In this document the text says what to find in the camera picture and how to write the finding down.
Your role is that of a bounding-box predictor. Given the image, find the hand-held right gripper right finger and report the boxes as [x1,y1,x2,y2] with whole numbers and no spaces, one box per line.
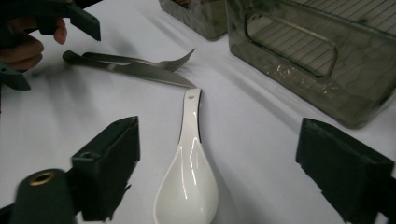
[295,117,396,224]

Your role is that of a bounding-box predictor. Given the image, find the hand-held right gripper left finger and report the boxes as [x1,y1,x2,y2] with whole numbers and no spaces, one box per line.
[71,116,141,222]

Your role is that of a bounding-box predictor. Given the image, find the metal knife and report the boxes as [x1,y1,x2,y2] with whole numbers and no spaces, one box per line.
[62,49,197,89]

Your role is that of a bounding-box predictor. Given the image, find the white ceramic spoon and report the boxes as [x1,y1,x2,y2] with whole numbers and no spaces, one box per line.
[153,88,219,224]

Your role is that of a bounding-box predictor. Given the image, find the metal fork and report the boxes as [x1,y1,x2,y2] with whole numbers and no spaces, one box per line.
[82,48,196,73]

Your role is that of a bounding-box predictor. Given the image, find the smoky clear plastic bin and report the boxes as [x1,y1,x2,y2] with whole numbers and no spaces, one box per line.
[225,0,396,130]
[158,0,229,41]

